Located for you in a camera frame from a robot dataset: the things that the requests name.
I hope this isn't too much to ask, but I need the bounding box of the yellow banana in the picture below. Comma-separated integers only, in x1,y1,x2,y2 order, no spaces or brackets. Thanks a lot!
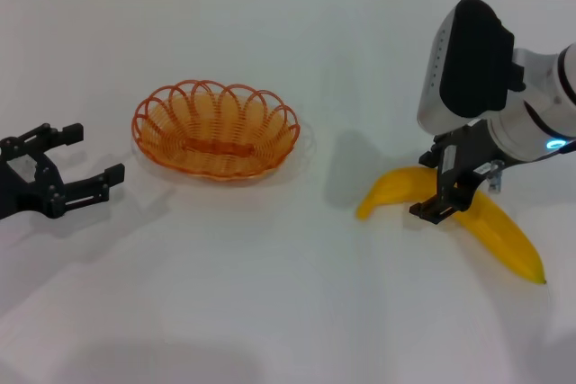
355,166,549,286

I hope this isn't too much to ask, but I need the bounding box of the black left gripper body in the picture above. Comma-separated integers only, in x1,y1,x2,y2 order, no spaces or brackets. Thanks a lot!
0,134,67,221

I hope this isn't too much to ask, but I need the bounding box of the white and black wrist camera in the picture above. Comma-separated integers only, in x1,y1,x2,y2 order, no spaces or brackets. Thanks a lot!
416,0,527,131

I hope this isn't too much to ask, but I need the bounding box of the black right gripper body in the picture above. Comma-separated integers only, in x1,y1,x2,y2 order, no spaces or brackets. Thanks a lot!
435,120,510,197

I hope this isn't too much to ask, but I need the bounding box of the orange wire basket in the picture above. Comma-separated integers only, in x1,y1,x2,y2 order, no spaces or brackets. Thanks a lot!
130,79,302,183

